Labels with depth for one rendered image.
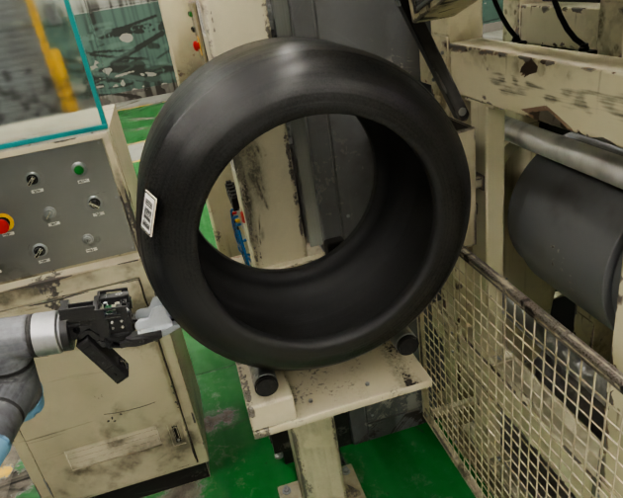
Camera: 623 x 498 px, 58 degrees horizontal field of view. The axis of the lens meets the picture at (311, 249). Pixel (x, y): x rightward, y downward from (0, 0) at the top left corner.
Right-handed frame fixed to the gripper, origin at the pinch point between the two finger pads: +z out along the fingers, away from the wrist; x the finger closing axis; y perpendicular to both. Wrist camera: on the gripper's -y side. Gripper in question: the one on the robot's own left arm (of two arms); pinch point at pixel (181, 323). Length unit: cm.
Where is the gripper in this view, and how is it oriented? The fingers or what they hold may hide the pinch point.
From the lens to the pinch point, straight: 107.2
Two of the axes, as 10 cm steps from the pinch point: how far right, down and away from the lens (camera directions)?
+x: -2.6, -4.0, 8.8
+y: -0.2, -9.1, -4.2
